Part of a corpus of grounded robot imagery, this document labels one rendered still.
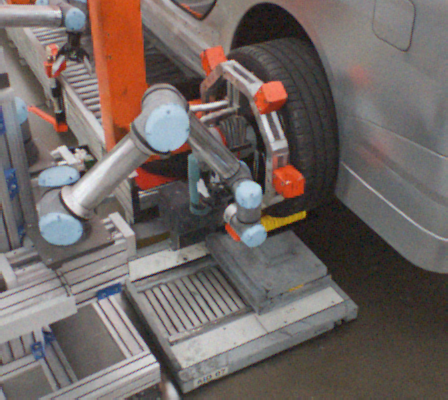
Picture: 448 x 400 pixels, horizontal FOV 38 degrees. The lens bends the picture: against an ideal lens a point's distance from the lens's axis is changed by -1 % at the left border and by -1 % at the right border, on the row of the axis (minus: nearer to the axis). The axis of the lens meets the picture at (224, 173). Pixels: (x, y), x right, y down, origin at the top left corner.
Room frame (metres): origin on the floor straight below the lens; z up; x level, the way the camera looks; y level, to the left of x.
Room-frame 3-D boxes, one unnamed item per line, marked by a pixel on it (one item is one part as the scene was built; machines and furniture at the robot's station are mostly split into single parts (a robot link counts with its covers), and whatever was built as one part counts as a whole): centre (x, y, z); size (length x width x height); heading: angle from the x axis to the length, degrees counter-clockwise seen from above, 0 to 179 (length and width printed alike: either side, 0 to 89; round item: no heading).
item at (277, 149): (2.10, -0.06, 0.85); 0.54 x 0.07 x 0.54; 28
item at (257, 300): (2.22, -0.19, 0.13); 0.50 x 0.36 x 0.10; 28
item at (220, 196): (1.71, 0.00, 0.86); 0.12 x 0.08 x 0.09; 28
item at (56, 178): (1.59, 0.49, 0.98); 0.13 x 0.12 x 0.14; 11
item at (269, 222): (2.04, -0.20, 0.51); 0.29 x 0.06 x 0.06; 118
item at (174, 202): (2.43, 0.09, 0.26); 0.42 x 0.18 x 0.35; 118
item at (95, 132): (3.60, 0.99, 0.28); 2.47 x 0.09 x 0.22; 28
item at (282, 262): (2.18, -0.21, 0.32); 0.40 x 0.30 x 0.28; 28
